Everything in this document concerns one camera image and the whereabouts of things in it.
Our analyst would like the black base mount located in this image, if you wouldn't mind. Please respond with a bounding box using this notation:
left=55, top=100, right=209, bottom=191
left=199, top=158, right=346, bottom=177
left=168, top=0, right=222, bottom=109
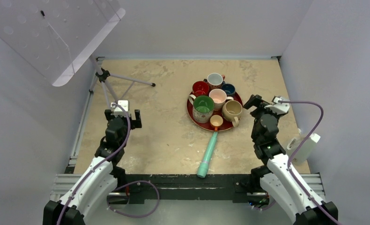
left=96, top=173, right=281, bottom=205

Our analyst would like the pink white mug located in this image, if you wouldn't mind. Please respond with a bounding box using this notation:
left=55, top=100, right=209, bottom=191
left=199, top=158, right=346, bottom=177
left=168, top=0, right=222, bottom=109
left=209, top=89, right=234, bottom=111

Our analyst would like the purple cable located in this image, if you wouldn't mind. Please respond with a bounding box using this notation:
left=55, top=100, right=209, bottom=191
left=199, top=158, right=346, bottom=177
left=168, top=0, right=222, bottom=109
left=252, top=100, right=344, bottom=225
left=56, top=104, right=160, bottom=225

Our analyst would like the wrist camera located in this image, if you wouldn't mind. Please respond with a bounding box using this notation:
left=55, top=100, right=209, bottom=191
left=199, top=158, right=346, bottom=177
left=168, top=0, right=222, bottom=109
left=110, top=100, right=131, bottom=117
left=264, top=96, right=290, bottom=115

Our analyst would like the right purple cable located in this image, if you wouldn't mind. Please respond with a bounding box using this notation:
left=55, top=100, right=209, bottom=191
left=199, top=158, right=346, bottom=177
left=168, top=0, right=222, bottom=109
left=252, top=100, right=344, bottom=225

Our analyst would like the tripod stand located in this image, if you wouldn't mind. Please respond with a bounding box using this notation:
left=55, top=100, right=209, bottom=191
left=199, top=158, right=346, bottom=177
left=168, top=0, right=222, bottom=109
left=89, top=54, right=156, bottom=107

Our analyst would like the clear acrylic panel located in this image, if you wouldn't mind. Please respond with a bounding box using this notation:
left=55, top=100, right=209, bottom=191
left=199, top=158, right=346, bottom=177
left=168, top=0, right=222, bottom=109
left=0, top=0, right=126, bottom=87

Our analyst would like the white box on wall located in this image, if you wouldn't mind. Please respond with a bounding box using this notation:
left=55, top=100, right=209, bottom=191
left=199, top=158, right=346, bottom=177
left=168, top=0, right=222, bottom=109
left=285, top=133, right=321, bottom=165

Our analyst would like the red glossy mug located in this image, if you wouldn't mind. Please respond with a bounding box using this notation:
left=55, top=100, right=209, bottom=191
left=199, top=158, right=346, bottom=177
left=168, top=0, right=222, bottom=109
left=192, top=81, right=210, bottom=97

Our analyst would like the aluminium frame rail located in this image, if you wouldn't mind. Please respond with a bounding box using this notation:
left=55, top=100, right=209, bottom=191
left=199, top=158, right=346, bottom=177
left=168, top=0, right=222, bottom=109
left=43, top=56, right=333, bottom=225

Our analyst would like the teal pen tube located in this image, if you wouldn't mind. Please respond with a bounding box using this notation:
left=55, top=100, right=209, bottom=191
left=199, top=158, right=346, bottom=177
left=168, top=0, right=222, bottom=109
left=197, top=131, right=218, bottom=178

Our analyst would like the large white cat mug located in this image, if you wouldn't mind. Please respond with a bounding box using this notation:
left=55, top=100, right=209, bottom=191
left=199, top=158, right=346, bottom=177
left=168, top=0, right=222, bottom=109
left=188, top=94, right=214, bottom=123

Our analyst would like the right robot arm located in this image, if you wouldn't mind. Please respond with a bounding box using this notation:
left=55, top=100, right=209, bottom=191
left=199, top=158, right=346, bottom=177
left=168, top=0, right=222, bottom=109
left=243, top=95, right=340, bottom=225

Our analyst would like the cream teapot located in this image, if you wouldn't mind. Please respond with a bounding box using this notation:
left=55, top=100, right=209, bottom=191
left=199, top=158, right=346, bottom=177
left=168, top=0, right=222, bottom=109
left=222, top=100, right=243, bottom=128

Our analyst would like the red round tray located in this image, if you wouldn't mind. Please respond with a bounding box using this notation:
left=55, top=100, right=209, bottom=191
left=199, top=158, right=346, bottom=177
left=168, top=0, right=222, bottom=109
left=186, top=92, right=243, bottom=132

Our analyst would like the small orange cup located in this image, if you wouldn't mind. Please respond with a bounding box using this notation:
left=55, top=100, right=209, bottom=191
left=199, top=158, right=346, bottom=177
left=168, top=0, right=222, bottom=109
left=209, top=115, right=223, bottom=132

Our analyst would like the blue mug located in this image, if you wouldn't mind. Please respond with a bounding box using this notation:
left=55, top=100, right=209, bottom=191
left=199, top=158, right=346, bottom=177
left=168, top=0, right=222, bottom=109
left=221, top=83, right=236, bottom=97

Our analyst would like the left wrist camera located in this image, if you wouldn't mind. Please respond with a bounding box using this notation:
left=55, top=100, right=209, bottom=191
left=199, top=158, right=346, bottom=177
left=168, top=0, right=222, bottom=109
left=110, top=100, right=131, bottom=117

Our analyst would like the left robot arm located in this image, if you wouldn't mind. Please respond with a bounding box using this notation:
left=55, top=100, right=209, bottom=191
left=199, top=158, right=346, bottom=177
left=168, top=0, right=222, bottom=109
left=42, top=108, right=142, bottom=225

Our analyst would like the pink brown mug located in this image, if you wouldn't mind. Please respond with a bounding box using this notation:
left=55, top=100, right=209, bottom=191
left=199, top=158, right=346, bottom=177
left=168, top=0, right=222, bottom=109
left=203, top=73, right=225, bottom=90

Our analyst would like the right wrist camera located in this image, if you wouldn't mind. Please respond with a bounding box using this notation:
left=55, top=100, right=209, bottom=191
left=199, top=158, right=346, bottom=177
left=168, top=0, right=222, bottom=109
left=264, top=96, right=290, bottom=115

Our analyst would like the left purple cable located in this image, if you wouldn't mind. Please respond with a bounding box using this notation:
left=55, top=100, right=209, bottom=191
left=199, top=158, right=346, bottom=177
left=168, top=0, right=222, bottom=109
left=56, top=104, right=160, bottom=225

